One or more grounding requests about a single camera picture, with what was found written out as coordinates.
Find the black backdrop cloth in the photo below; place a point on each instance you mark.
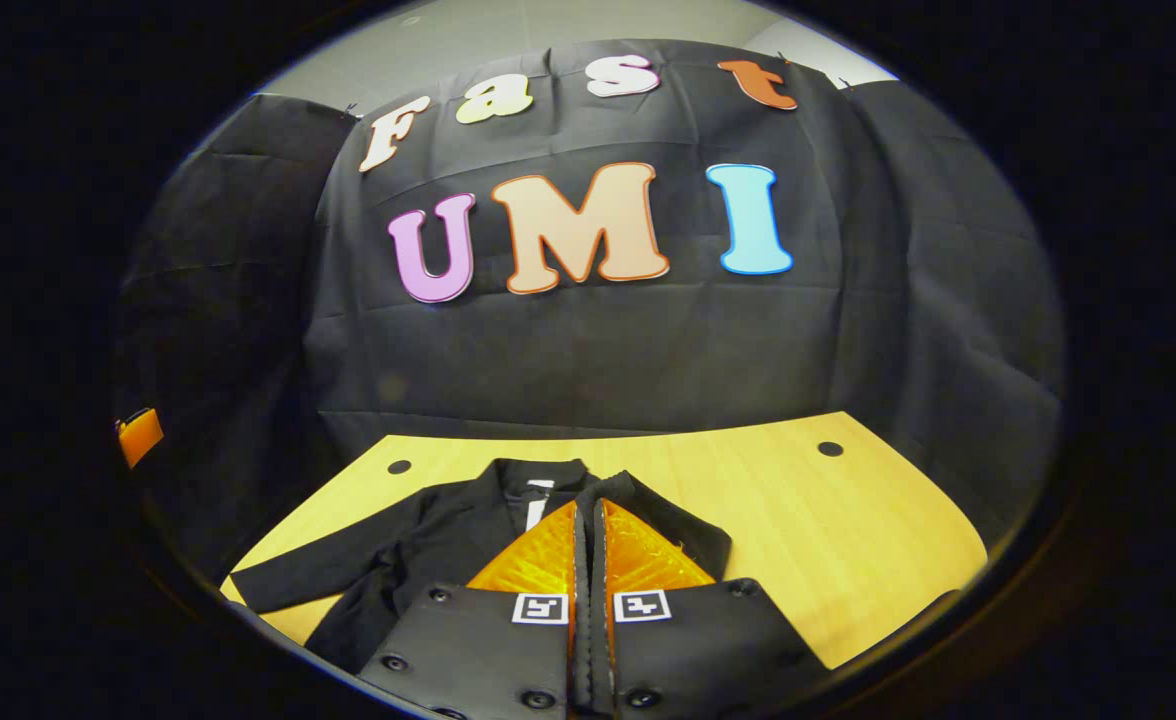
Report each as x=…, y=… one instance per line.
x=598, y=360

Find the black shirt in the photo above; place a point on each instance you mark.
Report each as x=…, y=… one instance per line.
x=418, y=560

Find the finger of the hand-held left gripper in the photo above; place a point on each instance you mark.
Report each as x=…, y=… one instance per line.
x=140, y=438

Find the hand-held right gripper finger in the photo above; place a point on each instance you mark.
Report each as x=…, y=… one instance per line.
x=603, y=670
x=582, y=670

